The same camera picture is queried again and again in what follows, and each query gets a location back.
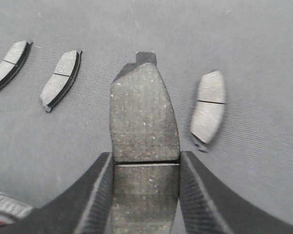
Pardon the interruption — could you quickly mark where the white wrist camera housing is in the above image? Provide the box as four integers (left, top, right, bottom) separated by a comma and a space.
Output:
0, 192, 35, 228

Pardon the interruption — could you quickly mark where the dark brake pad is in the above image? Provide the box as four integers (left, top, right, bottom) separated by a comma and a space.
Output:
40, 50, 82, 113
109, 52, 181, 234
0, 40, 33, 90
190, 70, 226, 153

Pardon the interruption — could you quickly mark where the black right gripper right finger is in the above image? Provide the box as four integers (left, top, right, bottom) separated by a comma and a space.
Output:
179, 151, 293, 234

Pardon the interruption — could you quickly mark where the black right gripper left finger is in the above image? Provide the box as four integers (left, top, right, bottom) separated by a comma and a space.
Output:
0, 152, 113, 234

